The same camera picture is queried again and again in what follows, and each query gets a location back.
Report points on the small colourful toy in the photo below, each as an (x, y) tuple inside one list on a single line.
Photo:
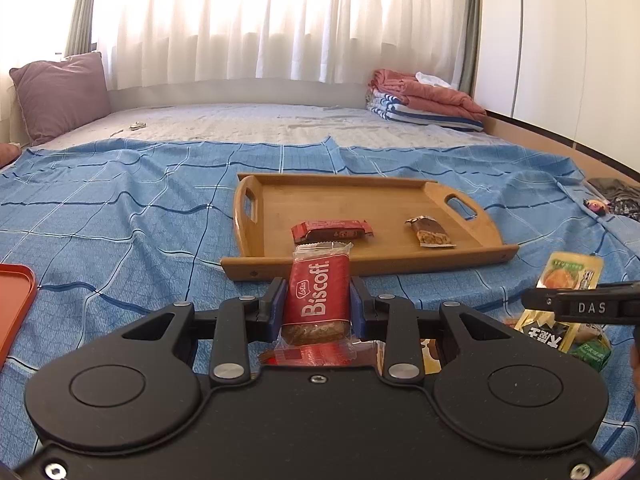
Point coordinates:
[(597, 207)]

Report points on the red nut snack bag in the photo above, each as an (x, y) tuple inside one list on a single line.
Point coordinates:
[(342, 352)]

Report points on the wooden serving tray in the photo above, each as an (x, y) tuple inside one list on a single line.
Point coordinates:
[(266, 206)]

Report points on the orange plastic tray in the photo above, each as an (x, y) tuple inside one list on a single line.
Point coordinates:
[(18, 288)]

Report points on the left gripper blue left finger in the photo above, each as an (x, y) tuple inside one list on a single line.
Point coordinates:
[(266, 312)]

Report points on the green snack bag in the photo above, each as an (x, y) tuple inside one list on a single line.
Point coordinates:
[(594, 352)]

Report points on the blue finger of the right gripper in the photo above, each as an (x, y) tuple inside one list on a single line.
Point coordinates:
[(545, 299)]

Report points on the white sheer curtain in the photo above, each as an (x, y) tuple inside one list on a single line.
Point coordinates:
[(146, 43)]

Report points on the dark patterned clothing pile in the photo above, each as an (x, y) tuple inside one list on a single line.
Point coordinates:
[(623, 198)]

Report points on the grey green drape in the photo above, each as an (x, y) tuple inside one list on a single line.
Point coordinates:
[(79, 37)]

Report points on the dark red chocolate bar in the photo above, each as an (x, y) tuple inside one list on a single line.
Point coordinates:
[(317, 231)]

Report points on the blue plaid bedsheet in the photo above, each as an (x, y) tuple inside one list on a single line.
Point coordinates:
[(115, 229)]

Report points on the white flower cake pack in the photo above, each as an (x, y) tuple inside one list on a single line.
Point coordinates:
[(430, 357)]

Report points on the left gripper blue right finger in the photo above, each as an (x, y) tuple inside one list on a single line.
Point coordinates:
[(368, 321)]

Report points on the brown sunflower seed pack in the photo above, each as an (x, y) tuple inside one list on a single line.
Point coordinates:
[(429, 233)]

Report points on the person's right hand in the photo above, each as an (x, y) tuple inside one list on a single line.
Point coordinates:
[(635, 365)]

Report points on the white mattress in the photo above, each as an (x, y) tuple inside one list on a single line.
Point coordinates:
[(266, 123)]

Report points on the red Biscoff biscuit pack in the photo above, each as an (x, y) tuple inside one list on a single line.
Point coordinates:
[(317, 306)]

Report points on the purple pillow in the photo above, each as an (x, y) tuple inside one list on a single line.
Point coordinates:
[(57, 97)]

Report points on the yellow orange tofu snack pack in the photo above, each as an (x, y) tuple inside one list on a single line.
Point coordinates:
[(567, 270)]

